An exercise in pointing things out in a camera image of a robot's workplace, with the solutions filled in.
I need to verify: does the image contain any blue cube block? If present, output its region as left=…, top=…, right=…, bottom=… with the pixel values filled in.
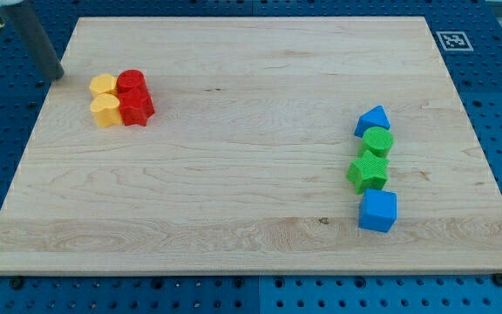
left=358, top=188, right=397, bottom=233

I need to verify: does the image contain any green star block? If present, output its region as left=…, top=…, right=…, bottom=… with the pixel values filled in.
left=346, top=151, right=390, bottom=195

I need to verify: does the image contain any blue triangle block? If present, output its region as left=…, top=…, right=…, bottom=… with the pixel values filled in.
left=354, top=105, right=390, bottom=138

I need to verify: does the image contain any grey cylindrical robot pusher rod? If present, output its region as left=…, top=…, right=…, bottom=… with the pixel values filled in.
left=0, top=0, right=64, bottom=81

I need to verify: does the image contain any white fiducial marker tag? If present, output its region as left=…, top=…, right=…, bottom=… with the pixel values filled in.
left=437, top=31, right=473, bottom=51

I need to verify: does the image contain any red star block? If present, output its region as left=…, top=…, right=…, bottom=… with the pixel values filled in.
left=119, top=89, right=155, bottom=126

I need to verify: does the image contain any light wooden board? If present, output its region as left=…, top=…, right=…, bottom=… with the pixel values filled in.
left=0, top=17, right=502, bottom=276

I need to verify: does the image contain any yellow hexagon block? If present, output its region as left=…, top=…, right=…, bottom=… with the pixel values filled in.
left=89, top=73, right=118, bottom=98

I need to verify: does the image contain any green cylinder block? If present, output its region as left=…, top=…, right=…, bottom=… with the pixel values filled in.
left=357, top=126, right=394, bottom=158

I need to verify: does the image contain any red cylinder block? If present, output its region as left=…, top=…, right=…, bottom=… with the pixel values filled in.
left=117, top=69, right=147, bottom=93

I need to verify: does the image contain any yellow heart block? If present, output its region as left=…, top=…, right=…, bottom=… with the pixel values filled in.
left=90, top=93, right=123, bottom=127

